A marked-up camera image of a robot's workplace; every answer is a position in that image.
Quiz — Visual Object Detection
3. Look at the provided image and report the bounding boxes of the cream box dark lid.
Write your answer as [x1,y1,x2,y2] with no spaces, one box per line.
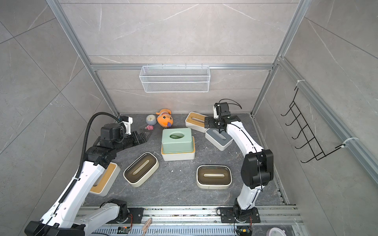
[123,152,159,187]
[196,165,232,190]

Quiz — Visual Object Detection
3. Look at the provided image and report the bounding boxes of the large bamboo lid tissue box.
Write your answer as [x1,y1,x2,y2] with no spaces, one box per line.
[161,137,196,161]

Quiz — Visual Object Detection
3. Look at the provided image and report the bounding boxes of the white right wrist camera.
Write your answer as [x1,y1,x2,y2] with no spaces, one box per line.
[213,103,220,119]

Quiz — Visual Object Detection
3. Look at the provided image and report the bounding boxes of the cream box dark lid left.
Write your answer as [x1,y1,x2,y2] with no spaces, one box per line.
[123,152,159,187]

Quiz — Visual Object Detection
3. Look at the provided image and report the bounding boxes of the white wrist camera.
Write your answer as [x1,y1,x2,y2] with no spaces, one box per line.
[213,103,220,119]
[119,115,133,135]

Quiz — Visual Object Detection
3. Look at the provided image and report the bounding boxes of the orange plush fish toy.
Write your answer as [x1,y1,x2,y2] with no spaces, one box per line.
[156,108,174,128]

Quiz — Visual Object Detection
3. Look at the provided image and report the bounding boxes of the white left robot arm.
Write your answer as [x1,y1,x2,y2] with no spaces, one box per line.
[24,112,148,236]

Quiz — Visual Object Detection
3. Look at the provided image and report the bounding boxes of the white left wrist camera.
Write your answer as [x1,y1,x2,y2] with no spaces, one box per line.
[119,115,133,135]

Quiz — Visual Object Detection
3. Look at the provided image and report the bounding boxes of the white tissue box grey lid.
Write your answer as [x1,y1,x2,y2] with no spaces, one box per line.
[205,128,233,151]

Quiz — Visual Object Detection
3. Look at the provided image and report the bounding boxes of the cream box dark lid right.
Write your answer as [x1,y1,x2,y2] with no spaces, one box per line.
[196,165,232,190]

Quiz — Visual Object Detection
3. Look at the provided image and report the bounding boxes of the small grey alarm clock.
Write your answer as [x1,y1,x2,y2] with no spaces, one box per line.
[146,114,157,126]

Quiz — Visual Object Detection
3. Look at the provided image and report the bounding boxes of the bamboo lid box left edge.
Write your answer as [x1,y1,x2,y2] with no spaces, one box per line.
[89,162,121,197]

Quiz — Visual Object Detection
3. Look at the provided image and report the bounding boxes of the white wire mesh basket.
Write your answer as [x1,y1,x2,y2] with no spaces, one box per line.
[139,65,211,93]

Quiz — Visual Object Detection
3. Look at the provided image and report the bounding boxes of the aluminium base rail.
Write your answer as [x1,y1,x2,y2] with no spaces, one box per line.
[91,205,308,236]

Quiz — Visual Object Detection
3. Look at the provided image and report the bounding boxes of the white tissue box bamboo lid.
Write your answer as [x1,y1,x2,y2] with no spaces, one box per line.
[185,112,207,133]

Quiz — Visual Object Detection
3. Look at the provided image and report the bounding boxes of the black wire hook rack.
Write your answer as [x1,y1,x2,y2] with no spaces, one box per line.
[280,86,359,164]

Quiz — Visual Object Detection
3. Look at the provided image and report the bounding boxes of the mint green tissue box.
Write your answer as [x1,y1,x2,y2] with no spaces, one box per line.
[161,128,194,154]

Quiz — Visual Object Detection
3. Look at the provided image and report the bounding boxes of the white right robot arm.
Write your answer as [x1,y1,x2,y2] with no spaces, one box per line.
[204,98,274,223]

